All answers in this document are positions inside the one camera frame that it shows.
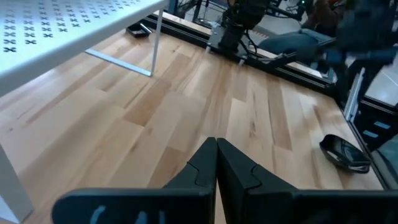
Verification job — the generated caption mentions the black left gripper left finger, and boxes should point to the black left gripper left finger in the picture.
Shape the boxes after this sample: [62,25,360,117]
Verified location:
[51,137,218,224]

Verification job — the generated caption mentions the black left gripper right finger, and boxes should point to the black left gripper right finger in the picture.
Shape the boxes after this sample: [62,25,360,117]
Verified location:
[216,138,398,224]

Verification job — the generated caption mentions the black small square mini plate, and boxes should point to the black small square mini plate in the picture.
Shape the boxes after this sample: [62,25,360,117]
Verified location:
[126,22,154,39]

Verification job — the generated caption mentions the black leaf-shaped mini plate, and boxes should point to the black leaf-shaped mini plate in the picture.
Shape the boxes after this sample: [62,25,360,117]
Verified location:
[319,133,373,174]

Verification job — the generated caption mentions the black aluminium table beam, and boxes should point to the black aluminium table beam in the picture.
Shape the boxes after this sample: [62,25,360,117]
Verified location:
[334,90,398,190]

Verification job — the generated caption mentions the silver metal bar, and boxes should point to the silver metal bar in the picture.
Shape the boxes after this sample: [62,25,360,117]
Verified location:
[343,67,366,123]

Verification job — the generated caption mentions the person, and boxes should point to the person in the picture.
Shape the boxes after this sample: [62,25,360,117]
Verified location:
[257,0,398,106]

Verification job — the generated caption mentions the white perforated metal shelf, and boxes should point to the white perforated metal shelf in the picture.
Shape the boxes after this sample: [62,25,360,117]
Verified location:
[0,0,170,223]

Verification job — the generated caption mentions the black aluminium rail frame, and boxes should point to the black aluminium rail frame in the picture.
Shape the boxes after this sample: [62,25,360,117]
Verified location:
[141,12,340,97]

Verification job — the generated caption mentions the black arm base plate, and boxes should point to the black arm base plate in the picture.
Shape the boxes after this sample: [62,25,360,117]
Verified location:
[205,26,299,71]

